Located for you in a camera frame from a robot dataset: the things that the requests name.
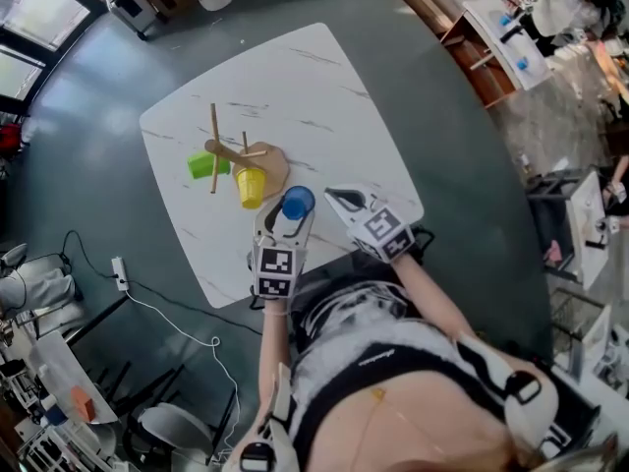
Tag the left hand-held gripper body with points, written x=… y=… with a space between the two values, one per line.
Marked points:
x=277 y=273

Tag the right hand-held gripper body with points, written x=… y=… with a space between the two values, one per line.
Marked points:
x=388 y=234

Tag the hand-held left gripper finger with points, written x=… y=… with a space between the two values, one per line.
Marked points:
x=304 y=236
x=263 y=221

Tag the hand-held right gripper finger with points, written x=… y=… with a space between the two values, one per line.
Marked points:
x=346 y=214
x=364 y=198

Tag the yellow plastic cup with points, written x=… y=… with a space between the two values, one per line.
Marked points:
x=250 y=190

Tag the blue plastic cup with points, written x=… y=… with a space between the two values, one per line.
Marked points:
x=297 y=202

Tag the wooden cup tree stand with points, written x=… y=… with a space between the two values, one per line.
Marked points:
x=275 y=165

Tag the green plastic cup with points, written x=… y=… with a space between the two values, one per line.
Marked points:
x=201 y=165

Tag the person's right forearm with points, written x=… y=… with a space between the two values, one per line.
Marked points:
x=432 y=298

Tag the person's left forearm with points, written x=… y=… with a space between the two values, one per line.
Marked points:
x=275 y=352

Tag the small blue plastic part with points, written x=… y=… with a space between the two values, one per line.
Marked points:
x=505 y=19
x=522 y=63

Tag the white power strip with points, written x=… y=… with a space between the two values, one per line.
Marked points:
x=120 y=274

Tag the person's body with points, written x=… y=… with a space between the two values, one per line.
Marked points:
x=393 y=411

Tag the white chair black legs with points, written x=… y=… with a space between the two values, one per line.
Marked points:
x=172 y=430

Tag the orange box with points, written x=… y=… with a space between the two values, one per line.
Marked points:
x=82 y=403

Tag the white table with clutter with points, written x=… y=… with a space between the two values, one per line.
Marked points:
x=59 y=367

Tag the white portable air cooler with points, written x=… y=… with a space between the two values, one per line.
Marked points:
x=130 y=8

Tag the red bag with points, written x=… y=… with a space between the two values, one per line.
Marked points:
x=10 y=136

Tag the black-framed glass doors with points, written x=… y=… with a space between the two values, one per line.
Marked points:
x=34 y=13

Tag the white side table wooden frame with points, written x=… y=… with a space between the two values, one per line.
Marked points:
x=511 y=72

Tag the white table black frame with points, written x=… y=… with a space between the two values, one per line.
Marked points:
x=587 y=224

